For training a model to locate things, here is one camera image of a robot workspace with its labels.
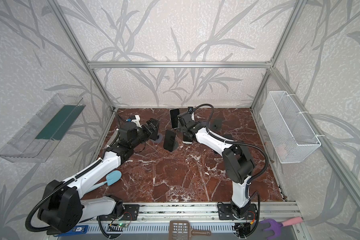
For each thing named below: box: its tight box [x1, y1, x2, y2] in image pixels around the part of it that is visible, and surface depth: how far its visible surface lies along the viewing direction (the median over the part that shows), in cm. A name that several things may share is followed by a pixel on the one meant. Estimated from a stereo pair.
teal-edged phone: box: [183, 132, 194, 142], surface depth 68 cm
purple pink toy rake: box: [260, 216, 304, 240], surface depth 71 cm
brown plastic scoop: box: [169, 220, 212, 240], surface depth 70 cm
